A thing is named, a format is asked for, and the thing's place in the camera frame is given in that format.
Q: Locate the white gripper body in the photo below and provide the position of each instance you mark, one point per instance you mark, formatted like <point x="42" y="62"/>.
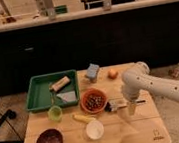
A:
<point x="132" y="104"/>

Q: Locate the orange bowl with beans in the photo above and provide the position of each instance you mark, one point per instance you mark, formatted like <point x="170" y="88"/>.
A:
<point x="93" y="101"/>

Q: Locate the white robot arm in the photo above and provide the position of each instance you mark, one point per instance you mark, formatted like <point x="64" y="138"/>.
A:
<point x="138" y="78"/>

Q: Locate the orange fruit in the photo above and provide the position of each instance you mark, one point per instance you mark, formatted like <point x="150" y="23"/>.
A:
<point x="112" y="74"/>

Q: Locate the blue sponge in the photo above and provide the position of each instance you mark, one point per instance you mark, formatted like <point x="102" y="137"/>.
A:
<point x="92" y="72"/>

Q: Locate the white cup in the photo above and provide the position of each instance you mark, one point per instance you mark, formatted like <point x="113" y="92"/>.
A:
<point x="94" y="130"/>

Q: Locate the yellow banana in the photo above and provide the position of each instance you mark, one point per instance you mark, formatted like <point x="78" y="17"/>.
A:
<point x="83" y="118"/>

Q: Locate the grey cloth piece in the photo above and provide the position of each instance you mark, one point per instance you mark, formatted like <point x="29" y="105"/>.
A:
<point x="67" y="97"/>

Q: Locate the green plastic tray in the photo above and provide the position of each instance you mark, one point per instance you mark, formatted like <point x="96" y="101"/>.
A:
<point x="40" y="98"/>

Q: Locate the wooden roller block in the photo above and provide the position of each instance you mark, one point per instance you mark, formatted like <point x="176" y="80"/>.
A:
<point x="56" y="86"/>

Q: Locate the green cup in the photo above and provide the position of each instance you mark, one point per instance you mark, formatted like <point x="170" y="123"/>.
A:
<point x="55" y="113"/>

